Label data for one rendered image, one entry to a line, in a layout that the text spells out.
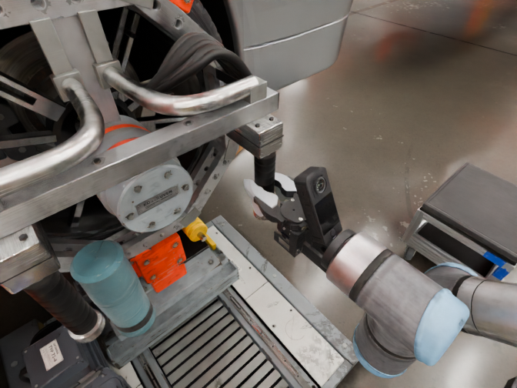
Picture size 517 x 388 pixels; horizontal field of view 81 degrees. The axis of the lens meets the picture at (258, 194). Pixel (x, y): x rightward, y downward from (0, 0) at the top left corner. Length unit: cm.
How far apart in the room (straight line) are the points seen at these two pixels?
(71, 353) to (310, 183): 71
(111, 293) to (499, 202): 136
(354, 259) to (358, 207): 127
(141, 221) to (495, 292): 53
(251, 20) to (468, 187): 108
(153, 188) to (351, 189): 143
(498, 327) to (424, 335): 14
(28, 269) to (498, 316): 57
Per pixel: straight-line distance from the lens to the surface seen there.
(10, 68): 79
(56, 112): 67
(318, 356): 119
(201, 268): 116
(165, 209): 52
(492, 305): 55
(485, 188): 154
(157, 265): 84
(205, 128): 42
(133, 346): 116
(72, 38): 53
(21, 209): 38
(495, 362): 151
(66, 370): 92
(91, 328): 51
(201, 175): 80
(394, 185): 190
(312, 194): 42
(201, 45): 49
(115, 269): 60
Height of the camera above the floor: 120
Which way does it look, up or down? 45 degrees down
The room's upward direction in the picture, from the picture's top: straight up
